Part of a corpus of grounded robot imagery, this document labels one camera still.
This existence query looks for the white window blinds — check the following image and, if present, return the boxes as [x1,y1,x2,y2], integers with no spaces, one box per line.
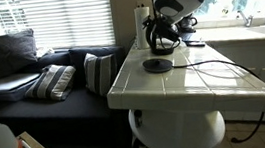
[0,0,117,59]

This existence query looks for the grey laptop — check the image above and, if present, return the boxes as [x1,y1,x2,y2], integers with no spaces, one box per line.
[0,70,43,93]

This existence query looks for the glass kettle with black handle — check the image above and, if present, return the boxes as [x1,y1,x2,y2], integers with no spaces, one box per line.
[141,10,184,58]

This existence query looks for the dark grey cushion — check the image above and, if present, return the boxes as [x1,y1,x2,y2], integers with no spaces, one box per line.
[0,28,41,80]

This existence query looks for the black kettle stand cable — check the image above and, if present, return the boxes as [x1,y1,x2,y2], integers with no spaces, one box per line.
[171,54,265,148]

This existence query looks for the dark blue sofa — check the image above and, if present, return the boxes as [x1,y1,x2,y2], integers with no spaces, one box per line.
[0,41,137,148]

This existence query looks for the white paper towel roll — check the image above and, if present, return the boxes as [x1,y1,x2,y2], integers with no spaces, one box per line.
[132,5,155,51]

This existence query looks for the striped grey white pillow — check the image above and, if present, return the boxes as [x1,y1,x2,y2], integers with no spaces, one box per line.
[81,49,122,98]
[20,61,80,105]

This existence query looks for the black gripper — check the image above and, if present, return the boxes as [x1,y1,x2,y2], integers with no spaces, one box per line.
[151,12,184,48]

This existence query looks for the white cloth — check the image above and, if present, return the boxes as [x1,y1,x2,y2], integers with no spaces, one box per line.
[34,46,56,59]

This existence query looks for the metal faucet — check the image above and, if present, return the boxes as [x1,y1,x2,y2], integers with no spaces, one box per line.
[235,8,256,30]

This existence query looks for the metal paper towel holder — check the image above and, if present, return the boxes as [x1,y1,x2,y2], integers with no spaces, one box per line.
[136,1,146,10]

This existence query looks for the round black kettle stand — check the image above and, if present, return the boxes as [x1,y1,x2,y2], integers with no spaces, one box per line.
[141,55,175,76]

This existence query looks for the flat blue cushion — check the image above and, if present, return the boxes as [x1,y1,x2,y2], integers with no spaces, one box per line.
[0,79,41,104]

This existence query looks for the white tiled counter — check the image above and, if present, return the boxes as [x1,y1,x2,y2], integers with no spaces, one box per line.
[100,28,265,148]

